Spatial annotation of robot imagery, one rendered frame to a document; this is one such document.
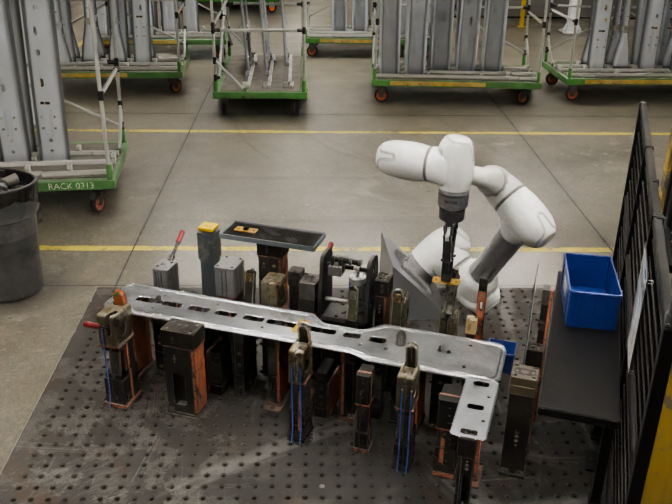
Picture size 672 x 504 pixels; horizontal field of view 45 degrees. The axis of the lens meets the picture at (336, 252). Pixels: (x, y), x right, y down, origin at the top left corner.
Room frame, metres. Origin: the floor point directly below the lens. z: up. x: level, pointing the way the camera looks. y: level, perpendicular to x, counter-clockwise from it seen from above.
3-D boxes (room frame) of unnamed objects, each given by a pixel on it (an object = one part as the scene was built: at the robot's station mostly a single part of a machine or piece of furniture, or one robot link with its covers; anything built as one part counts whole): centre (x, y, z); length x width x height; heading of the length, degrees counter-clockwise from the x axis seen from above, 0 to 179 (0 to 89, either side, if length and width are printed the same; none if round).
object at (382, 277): (2.47, -0.17, 0.91); 0.07 x 0.05 x 0.42; 163
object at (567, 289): (2.45, -0.86, 1.10); 0.30 x 0.17 x 0.13; 170
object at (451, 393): (2.00, -0.35, 0.84); 0.11 x 0.10 x 0.28; 163
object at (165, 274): (2.67, 0.63, 0.88); 0.11 x 0.10 x 0.36; 163
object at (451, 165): (2.20, -0.33, 1.63); 0.13 x 0.11 x 0.16; 65
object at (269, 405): (2.36, 0.19, 0.84); 0.17 x 0.06 x 0.29; 163
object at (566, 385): (2.26, -0.81, 1.02); 0.90 x 0.22 x 0.03; 163
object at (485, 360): (2.33, 0.13, 1.00); 1.38 x 0.22 x 0.02; 73
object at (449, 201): (2.20, -0.34, 1.52); 0.09 x 0.09 x 0.06
